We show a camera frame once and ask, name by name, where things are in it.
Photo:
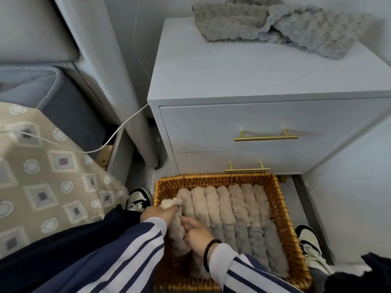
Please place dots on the grey padded headboard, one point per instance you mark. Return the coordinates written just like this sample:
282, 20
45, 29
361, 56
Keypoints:
33, 27

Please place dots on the white nightstand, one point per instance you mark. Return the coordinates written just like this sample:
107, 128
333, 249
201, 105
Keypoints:
244, 73

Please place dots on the person's left forearm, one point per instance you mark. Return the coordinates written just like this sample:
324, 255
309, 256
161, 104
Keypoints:
122, 262

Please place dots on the person's left hand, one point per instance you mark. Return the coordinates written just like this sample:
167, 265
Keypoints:
159, 213

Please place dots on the person's left shoe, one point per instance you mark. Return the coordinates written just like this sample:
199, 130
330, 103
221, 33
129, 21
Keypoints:
139, 199

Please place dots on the orange wicker basket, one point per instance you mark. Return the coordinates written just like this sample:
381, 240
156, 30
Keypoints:
287, 225

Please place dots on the person's right hand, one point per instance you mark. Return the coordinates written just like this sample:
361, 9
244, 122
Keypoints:
198, 236

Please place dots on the person's right shoe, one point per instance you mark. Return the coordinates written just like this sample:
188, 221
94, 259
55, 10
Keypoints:
311, 247

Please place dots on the person's shoe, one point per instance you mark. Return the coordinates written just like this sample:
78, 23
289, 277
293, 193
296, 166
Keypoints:
139, 199
311, 247

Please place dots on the light wooden board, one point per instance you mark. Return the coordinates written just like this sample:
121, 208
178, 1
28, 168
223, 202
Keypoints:
104, 157

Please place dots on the single grey towel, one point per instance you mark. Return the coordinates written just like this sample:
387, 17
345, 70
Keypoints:
276, 250
323, 33
200, 266
243, 239
229, 21
259, 247
230, 238
218, 234

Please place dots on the person's right forearm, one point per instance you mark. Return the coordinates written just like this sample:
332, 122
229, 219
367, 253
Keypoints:
244, 274

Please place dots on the patterned beige bedspread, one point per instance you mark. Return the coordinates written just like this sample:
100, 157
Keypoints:
45, 186

